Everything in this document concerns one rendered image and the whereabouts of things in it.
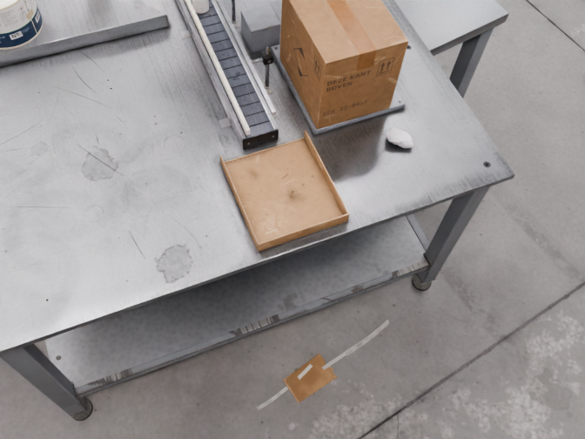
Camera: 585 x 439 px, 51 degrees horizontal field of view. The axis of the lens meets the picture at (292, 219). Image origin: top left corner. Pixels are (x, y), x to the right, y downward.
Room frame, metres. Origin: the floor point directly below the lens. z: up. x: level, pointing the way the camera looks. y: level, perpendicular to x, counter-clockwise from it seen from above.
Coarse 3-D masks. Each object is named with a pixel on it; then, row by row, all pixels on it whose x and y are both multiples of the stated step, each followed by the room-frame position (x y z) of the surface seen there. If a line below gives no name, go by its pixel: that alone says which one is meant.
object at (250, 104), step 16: (208, 0) 1.59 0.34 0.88; (208, 16) 1.52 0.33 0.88; (208, 32) 1.44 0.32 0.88; (224, 32) 1.45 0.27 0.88; (224, 48) 1.38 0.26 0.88; (224, 64) 1.31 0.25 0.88; (240, 64) 1.32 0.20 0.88; (240, 80) 1.26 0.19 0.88; (240, 96) 1.20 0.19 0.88; (256, 96) 1.20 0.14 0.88; (256, 112) 1.14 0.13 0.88; (256, 128) 1.08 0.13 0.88; (272, 128) 1.09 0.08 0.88
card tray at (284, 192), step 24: (288, 144) 1.08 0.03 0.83; (312, 144) 1.06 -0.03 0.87; (240, 168) 0.97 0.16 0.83; (264, 168) 0.98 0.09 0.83; (288, 168) 0.99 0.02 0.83; (312, 168) 1.00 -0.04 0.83; (240, 192) 0.89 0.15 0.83; (264, 192) 0.90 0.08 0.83; (288, 192) 0.91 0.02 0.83; (312, 192) 0.92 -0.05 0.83; (336, 192) 0.90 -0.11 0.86; (264, 216) 0.83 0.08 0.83; (288, 216) 0.83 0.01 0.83; (312, 216) 0.84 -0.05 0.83; (336, 216) 0.85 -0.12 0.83; (264, 240) 0.75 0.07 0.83; (288, 240) 0.76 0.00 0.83
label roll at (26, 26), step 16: (0, 0) 1.34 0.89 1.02; (16, 0) 1.35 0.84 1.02; (32, 0) 1.41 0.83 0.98; (0, 16) 1.30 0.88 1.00; (16, 16) 1.33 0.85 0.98; (32, 16) 1.37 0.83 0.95; (0, 32) 1.29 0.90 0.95; (16, 32) 1.31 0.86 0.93; (32, 32) 1.35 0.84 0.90; (0, 48) 1.29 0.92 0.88
